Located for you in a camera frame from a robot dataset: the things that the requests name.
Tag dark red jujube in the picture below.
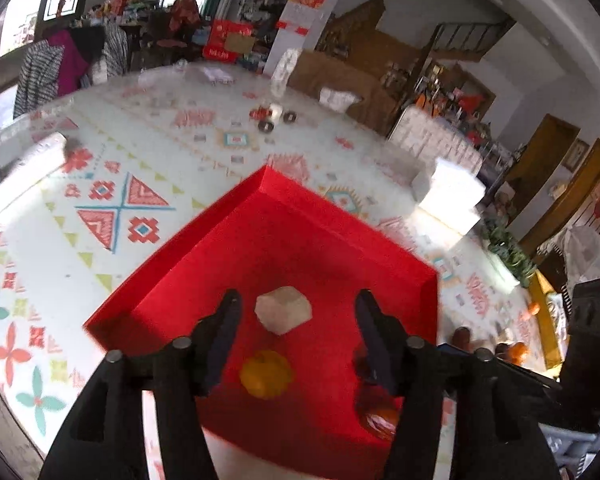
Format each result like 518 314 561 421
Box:
353 353 404 443

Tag white brick-pattern chair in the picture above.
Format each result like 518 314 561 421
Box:
389 105 483 176

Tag red gift box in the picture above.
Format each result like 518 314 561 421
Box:
202 20 257 64

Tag gold box lid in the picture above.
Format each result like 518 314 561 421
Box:
528 271 564 374

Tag wall calendar red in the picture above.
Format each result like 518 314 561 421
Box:
276 0 325 36

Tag small toy pieces cluster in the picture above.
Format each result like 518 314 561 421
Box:
249 103 298 134

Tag chair with plaid clothes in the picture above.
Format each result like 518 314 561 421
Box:
14 25 129 118

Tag brown covered chair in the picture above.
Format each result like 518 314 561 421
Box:
271 49 398 136

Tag small yellow-orange kumquat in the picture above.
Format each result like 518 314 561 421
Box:
239 350 294 400

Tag white tissue box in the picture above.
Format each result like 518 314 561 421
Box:
411 158 486 248

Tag red shallow tray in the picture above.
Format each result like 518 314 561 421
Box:
85 167 438 479

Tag patterned tablecloth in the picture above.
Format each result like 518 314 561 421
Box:
0 66 545 451

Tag small orange tangerine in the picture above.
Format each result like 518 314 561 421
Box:
528 302 540 316

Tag green spinach leaves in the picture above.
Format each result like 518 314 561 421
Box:
481 219 536 288

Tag beige yam chunk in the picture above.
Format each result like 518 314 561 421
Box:
254 286 313 336

